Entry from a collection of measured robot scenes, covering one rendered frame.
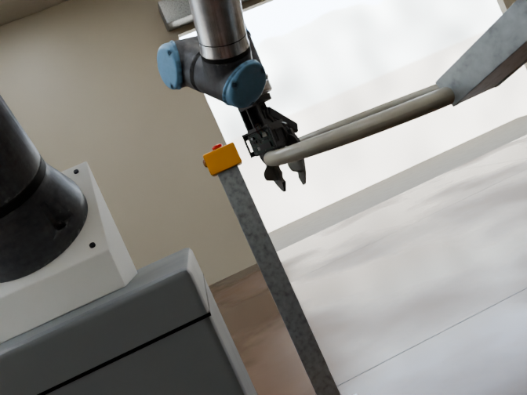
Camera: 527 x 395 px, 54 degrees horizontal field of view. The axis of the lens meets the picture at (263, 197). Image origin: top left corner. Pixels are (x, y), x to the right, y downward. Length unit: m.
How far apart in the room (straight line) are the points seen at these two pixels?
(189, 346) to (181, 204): 6.11
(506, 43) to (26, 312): 0.73
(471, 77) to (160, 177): 6.04
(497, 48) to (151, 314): 0.58
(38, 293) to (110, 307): 0.16
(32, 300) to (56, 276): 0.04
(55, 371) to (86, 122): 6.35
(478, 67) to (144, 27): 6.46
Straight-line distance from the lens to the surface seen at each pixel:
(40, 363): 0.64
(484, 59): 0.83
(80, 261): 0.73
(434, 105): 0.85
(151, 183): 6.73
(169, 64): 1.04
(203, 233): 6.70
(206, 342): 0.61
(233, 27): 0.91
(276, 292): 1.89
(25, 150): 0.72
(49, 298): 0.74
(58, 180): 0.77
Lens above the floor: 0.90
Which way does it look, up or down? 1 degrees down
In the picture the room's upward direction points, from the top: 24 degrees counter-clockwise
